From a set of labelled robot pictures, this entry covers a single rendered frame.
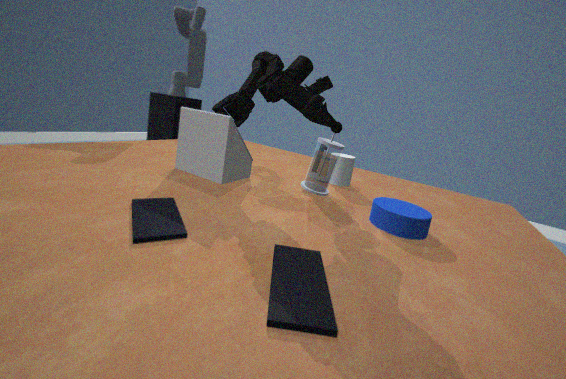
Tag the blue short cylinder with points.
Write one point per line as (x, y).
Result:
(400, 218)

